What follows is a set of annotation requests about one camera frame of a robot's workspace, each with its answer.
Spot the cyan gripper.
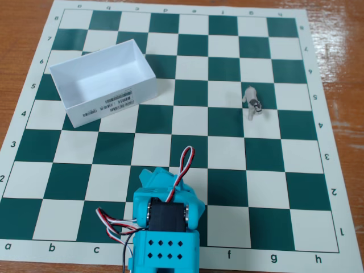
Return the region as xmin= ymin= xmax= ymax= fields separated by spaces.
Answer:
xmin=138 ymin=167 xmax=200 ymax=201

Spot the small toy dog figurine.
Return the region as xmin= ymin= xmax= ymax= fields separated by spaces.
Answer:
xmin=241 ymin=85 xmax=264 ymax=122

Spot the white cardboard box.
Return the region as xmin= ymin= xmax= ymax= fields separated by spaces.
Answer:
xmin=49 ymin=39 xmax=158 ymax=129

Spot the green white chessboard mat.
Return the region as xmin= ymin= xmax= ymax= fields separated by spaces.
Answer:
xmin=0 ymin=0 xmax=350 ymax=270

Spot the red white black servo cable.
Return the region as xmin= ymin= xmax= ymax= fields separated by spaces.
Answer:
xmin=105 ymin=223 xmax=146 ymax=245
xmin=96 ymin=207 xmax=148 ymax=228

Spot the thin black cable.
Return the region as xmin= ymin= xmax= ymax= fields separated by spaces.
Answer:
xmin=121 ymin=231 xmax=138 ymax=273

